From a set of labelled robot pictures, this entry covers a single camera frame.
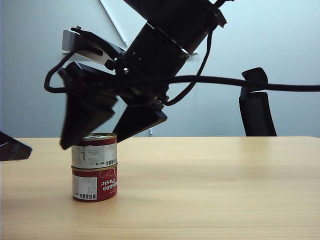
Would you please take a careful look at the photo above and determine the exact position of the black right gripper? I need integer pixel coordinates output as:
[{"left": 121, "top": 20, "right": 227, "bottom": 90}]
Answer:
[{"left": 105, "top": 22, "right": 190, "bottom": 144}]

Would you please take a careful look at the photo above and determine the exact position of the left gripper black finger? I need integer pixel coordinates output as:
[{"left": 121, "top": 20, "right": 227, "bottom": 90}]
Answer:
[{"left": 0, "top": 130, "right": 34, "bottom": 162}]

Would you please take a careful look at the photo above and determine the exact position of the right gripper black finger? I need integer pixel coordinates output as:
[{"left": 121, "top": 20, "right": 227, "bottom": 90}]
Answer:
[{"left": 58, "top": 61, "right": 119, "bottom": 151}]

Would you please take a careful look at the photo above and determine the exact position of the tomato can with white label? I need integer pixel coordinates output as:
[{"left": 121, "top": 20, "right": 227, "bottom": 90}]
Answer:
[{"left": 71, "top": 132, "right": 118, "bottom": 169}]

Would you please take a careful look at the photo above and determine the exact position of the red tomato paste can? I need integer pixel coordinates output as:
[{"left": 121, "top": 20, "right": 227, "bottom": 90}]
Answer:
[{"left": 71, "top": 163, "right": 118, "bottom": 203}]

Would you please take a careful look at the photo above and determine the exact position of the black mesh office chair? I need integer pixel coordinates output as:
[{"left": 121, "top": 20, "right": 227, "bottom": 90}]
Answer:
[{"left": 238, "top": 67, "right": 278, "bottom": 137}]

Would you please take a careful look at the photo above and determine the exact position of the thin black cable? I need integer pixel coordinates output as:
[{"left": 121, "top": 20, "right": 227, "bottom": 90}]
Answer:
[{"left": 163, "top": 30, "right": 214, "bottom": 107}]

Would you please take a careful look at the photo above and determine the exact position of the diagonal white wall conduit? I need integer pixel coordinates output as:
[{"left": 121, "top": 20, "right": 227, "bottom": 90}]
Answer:
[{"left": 99, "top": 0, "right": 130, "bottom": 48}]

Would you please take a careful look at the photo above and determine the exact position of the thick black braided cable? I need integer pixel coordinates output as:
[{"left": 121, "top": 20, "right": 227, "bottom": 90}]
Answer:
[{"left": 43, "top": 51, "right": 320, "bottom": 94}]

